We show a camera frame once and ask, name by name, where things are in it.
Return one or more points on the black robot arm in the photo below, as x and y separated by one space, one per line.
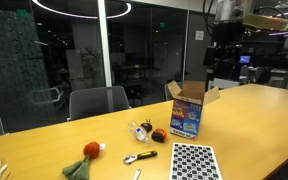
222 60

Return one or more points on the clear plastic water bottle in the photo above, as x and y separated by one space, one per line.
138 131

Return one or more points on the open printed cardboard box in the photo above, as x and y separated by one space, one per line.
188 102

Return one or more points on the small black orange tape measure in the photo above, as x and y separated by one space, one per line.
147 125

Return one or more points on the large orange black tape measure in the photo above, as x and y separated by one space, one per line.
159 135

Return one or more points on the grey office chair middle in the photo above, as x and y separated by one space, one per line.
97 101

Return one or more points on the silver flat wrench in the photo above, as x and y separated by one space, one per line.
137 174

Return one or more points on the black white calibration board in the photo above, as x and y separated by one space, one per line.
193 162

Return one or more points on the yellow foam pad on robot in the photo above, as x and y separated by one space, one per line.
265 22

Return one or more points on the white marker pen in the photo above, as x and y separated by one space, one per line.
2 170

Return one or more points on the adjustable wrench yellow black handle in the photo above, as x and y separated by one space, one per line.
129 159

